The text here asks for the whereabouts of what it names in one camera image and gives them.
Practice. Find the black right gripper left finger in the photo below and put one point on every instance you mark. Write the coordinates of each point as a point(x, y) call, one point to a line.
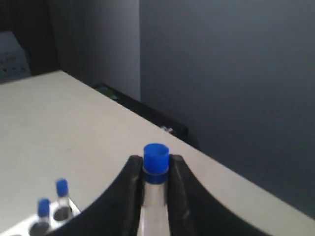
point(116, 212)

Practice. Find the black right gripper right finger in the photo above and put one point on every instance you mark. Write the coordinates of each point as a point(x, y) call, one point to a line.
point(193, 211)

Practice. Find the blue-capped tube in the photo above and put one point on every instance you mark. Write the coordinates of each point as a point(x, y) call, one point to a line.
point(64, 210)
point(43, 211)
point(154, 216)

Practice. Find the stainless steel test tube rack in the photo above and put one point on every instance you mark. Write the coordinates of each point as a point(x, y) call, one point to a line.
point(30, 226)

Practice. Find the black device behind table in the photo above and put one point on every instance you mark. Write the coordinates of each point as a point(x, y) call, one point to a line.
point(154, 116)

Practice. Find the white cardboard box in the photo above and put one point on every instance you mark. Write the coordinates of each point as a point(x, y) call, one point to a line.
point(13, 60)

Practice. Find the dark brown cabinet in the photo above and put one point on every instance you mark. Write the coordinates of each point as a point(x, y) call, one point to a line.
point(30, 22)

